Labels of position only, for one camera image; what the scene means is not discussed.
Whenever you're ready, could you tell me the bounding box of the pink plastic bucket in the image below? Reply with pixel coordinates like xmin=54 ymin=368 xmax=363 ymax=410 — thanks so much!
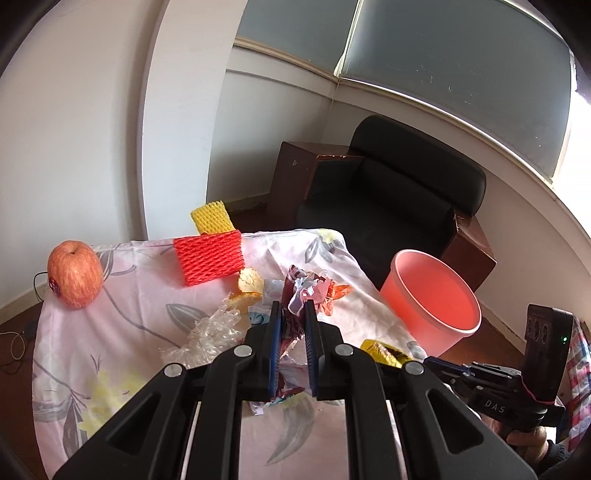
xmin=379 ymin=249 xmax=482 ymax=358

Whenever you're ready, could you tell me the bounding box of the yellow snack wrapper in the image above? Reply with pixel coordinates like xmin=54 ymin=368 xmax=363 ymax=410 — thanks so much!
xmin=360 ymin=339 xmax=414 ymax=368

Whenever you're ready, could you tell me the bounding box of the clear plastic wrap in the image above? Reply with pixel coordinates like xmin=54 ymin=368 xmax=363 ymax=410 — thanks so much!
xmin=159 ymin=300 xmax=257 ymax=370

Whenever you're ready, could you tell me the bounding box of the black leather armchair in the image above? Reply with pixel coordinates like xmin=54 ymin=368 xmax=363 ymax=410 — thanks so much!
xmin=268 ymin=114 xmax=498 ymax=292

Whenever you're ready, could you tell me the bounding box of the floral pink tablecloth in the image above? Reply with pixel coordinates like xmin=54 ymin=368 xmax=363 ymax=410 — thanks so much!
xmin=32 ymin=227 xmax=431 ymax=480

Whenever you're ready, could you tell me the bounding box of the red apple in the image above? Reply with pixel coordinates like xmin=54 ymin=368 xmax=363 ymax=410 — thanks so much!
xmin=47 ymin=240 xmax=103 ymax=309

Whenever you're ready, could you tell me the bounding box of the orange peel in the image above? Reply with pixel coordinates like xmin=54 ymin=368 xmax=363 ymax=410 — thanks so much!
xmin=229 ymin=267 xmax=264 ymax=306

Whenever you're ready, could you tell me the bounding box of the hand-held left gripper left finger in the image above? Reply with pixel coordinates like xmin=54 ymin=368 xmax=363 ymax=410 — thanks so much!
xmin=53 ymin=301 xmax=284 ymax=480

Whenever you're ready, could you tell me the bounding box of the yellow foam fruit net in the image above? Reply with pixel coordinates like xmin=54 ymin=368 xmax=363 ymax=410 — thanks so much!
xmin=191 ymin=200 xmax=236 ymax=236

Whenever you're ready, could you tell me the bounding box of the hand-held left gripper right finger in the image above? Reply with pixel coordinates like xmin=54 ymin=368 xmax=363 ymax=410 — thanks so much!
xmin=302 ymin=300 xmax=539 ymax=480

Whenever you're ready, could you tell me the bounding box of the frosted glass window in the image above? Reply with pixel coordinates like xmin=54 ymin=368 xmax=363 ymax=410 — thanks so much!
xmin=233 ymin=0 xmax=579 ymax=185

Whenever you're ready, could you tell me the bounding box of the plaid cloth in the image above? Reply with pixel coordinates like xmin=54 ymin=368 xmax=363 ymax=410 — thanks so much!
xmin=556 ymin=318 xmax=591 ymax=457

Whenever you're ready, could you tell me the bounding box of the orange foil wrapper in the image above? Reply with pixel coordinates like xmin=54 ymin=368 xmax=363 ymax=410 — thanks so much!
xmin=323 ymin=281 xmax=354 ymax=317

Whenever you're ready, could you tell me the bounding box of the white floor cable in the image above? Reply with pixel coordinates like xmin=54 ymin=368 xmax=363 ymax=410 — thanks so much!
xmin=0 ymin=330 xmax=27 ymax=366

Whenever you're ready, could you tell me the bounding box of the red foam fruit net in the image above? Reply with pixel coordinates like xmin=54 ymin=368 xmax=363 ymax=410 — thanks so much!
xmin=174 ymin=229 xmax=245 ymax=287

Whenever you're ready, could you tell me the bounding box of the dark red wrapper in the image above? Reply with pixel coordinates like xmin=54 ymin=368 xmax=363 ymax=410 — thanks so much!
xmin=276 ymin=265 xmax=334 ymax=398

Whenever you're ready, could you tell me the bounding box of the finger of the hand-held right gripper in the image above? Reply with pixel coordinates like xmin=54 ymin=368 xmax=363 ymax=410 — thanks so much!
xmin=424 ymin=355 xmax=490 ymax=393

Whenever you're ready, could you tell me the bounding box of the person's right hand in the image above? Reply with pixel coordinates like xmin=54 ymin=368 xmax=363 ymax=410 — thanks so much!
xmin=505 ymin=427 xmax=561 ymax=467

